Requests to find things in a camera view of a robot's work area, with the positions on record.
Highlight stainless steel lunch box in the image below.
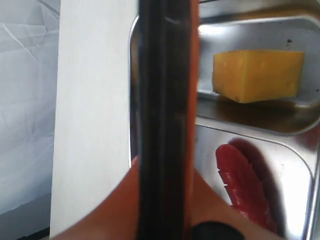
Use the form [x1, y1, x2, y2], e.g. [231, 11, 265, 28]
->
[129, 0, 320, 240]

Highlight white backdrop cloth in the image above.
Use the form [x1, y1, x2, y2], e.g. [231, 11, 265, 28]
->
[0, 0, 60, 213]

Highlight yellow toy cheese wedge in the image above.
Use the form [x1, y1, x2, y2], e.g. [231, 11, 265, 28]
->
[212, 49, 305, 104]

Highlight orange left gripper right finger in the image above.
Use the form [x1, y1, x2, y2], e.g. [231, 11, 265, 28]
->
[191, 169, 281, 240]

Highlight dark transparent lunch box lid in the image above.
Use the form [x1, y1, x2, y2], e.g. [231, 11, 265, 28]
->
[137, 0, 199, 240]

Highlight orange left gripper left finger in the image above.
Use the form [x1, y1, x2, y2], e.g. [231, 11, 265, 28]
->
[53, 156, 139, 240]

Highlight red toy sausage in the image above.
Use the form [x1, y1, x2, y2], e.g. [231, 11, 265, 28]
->
[215, 144, 277, 234]

